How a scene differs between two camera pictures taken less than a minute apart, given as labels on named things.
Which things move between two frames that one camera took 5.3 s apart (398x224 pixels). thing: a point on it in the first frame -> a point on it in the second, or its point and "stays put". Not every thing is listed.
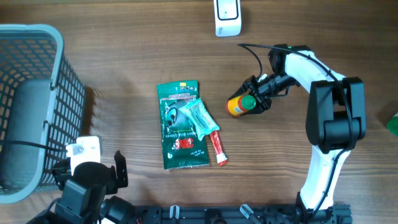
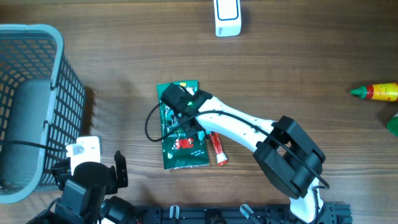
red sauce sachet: (216, 139) stays put
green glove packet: (181, 146) stays put
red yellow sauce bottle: (239, 104) -> (385, 91)
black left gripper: (121, 172) stays put
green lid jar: (392, 124) stays put
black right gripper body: (263, 89) -> (188, 132)
